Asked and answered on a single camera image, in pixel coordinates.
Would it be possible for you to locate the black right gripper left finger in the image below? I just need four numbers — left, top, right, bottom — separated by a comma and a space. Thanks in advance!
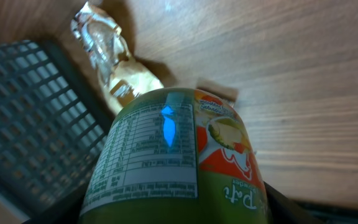
23, 184, 88, 224

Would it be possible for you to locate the green lid jar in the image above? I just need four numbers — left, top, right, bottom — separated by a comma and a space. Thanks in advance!
79, 88, 273, 223

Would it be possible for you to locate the grey plastic mesh basket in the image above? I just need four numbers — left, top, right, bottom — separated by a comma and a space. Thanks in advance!
0, 40, 112, 217

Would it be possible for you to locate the snack packet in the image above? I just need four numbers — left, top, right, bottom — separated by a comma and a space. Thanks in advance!
70, 2, 164, 114

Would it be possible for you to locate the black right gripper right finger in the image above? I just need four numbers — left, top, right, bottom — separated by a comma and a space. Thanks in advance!
264, 182, 322, 224

